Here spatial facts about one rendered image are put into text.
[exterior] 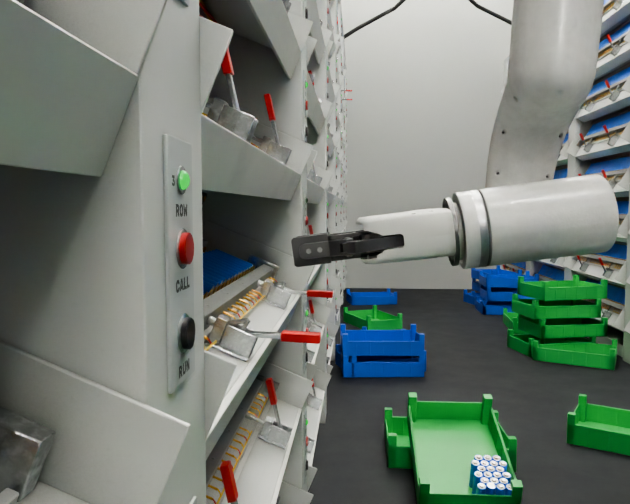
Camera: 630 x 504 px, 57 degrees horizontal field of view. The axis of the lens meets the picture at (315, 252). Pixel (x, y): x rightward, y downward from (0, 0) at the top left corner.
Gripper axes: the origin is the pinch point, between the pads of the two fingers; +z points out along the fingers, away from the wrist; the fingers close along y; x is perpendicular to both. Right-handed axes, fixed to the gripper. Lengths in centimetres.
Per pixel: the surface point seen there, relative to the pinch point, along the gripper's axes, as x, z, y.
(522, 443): 63, -41, -89
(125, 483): 6.7, 5.7, 40.9
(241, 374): 8.5, 5.6, 18.0
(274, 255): 1.9, 8.9, -29.1
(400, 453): 55, -8, -72
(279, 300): 7.0, 6.4, -12.4
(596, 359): 66, -90, -166
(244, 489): 25.8, 11.0, 1.7
